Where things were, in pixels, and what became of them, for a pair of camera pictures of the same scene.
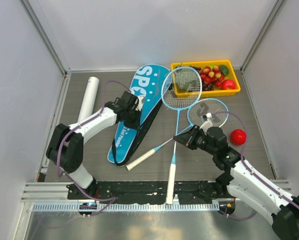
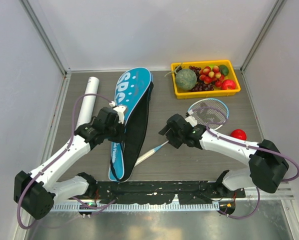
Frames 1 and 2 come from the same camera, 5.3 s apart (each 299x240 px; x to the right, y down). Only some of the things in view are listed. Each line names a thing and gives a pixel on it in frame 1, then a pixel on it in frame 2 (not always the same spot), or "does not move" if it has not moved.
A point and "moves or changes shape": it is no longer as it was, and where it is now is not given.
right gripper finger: x=183 y=138 -> x=164 y=130
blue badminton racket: x=181 y=87 -> x=135 y=136
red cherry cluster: x=212 y=75 does not move
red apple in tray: x=228 y=84 does not move
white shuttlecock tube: x=89 y=98 does not move
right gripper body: x=198 y=139 -> x=175 y=139
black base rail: x=149 y=192 does not move
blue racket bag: x=149 y=82 moves or changes shape
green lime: x=224 y=69 does not move
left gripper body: x=132 y=119 -> x=114 y=133
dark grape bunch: x=205 y=87 does not move
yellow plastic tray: x=231 y=75 does not move
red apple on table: x=238 y=137 does not move
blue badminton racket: x=197 y=113 does not move
